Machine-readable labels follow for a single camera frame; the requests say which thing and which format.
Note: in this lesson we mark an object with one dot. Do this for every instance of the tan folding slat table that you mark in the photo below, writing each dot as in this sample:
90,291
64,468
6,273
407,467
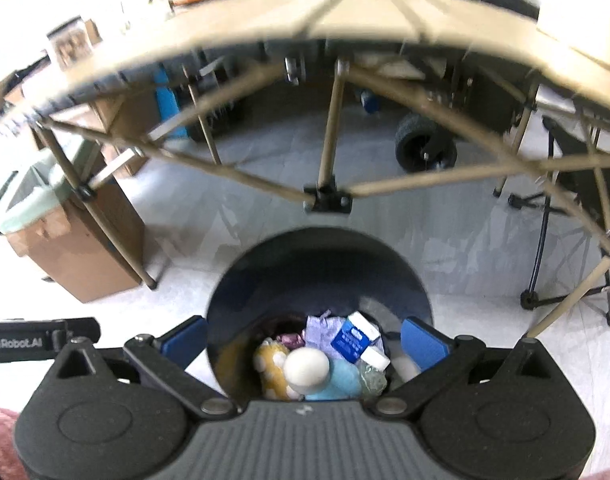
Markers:
210,25

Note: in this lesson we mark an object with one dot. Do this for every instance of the blue white tissue packet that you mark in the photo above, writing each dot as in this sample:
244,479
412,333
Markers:
350,340

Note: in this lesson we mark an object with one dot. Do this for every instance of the clear plastic wrapper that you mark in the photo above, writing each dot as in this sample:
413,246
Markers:
372,382

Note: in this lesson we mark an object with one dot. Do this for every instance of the blue plastic container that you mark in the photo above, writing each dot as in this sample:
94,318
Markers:
167,110

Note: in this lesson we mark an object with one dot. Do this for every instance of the light blue fuzzy plush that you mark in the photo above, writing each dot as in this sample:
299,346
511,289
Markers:
342,380

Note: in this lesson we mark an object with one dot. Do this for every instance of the black wheeled cart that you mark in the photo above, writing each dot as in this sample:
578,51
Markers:
425,142

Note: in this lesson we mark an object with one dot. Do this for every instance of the black folding chair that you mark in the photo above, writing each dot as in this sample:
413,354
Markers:
575,145

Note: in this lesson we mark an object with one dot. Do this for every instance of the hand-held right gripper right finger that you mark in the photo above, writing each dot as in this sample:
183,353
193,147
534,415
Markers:
425,342

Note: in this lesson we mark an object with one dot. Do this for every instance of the blue round object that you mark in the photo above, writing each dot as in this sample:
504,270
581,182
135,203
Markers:
370,101

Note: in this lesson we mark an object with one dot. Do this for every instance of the brown cardboard box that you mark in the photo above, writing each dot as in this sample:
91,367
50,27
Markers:
85,260

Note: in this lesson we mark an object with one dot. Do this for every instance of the purple knitted cloth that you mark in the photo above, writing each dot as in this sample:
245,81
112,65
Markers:
320,332

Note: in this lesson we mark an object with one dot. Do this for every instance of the clear plastic box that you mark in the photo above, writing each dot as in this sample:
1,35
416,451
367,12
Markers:
70,42

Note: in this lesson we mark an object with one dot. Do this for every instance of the pink satin cloth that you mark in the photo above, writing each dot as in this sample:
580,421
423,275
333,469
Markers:
291,341

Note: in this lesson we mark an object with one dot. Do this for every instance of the black trash bin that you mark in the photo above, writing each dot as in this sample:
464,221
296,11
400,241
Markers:
265,280

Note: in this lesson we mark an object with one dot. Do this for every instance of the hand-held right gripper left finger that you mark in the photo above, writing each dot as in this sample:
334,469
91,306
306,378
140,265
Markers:
187,340

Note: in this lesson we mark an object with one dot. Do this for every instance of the green plastic bag liner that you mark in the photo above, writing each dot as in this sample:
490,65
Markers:
30,200

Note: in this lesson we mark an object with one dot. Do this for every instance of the yellow plush toy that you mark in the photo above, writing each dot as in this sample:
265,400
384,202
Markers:
270,365

